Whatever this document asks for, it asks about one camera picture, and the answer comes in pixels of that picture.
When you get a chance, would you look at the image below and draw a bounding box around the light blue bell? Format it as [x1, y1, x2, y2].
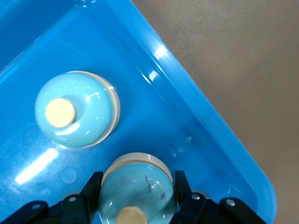
[98, 152, 178, 224]
[34, 70, 121, 148]

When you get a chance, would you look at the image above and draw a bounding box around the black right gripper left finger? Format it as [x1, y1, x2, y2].
[0, 171, 104, 224]

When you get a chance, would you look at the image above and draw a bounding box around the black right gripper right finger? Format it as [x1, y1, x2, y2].
[170, 170, 267, 224]

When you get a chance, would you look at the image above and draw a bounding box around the blue plastic tray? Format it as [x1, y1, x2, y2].
[0, 0, 278, 224]

